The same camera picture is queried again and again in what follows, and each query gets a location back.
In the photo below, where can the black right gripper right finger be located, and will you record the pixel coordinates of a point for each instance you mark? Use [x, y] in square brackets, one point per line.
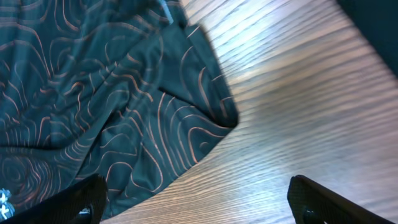
[311, 203]

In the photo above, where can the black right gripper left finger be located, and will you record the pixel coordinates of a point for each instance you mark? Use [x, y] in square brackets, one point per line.
[82, 203]

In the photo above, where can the black orange patterned jersey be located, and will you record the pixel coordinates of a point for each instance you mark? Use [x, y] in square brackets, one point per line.
[126, 89]

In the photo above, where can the black garment pile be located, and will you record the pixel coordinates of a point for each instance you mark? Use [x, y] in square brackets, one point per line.
[377, 21]

